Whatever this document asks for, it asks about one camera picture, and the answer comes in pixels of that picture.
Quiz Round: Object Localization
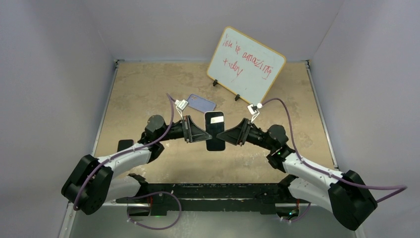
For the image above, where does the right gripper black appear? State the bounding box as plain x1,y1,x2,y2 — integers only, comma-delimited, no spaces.
216,118,274,151

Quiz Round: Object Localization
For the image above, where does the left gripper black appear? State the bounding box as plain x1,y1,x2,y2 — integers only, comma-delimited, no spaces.
157,116,211,143

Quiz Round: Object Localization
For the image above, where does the black phone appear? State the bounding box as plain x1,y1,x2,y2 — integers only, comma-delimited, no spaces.
204,111,226,152
117,139,134,152

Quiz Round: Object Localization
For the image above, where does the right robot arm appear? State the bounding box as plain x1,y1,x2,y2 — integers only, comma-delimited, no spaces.
217,119,378,231

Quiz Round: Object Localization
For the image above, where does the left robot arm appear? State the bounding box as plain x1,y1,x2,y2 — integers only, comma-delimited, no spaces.
61,115,212,215

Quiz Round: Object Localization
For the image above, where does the purple phone case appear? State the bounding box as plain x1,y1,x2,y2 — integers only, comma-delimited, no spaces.
186,94,216,113

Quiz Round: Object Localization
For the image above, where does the black phone on table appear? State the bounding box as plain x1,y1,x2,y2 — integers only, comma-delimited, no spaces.
117,139,134,152

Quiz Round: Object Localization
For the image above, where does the whiteboard with red writing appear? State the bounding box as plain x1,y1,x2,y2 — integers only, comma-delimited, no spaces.
207,26,286,105

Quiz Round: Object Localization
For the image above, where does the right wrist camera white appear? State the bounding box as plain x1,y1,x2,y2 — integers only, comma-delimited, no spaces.
247,103,263,123

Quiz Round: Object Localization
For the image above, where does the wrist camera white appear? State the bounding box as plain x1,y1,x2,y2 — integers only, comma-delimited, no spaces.
247,103,263,123
175,99,189,120

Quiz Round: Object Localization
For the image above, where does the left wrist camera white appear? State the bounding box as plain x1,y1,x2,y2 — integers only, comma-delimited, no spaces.
175,99,189,120

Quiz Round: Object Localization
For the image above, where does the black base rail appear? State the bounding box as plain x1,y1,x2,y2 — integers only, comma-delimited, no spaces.
116,182,304,219

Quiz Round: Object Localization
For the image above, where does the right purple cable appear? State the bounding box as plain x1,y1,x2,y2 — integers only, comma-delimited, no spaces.
261,98,408,224

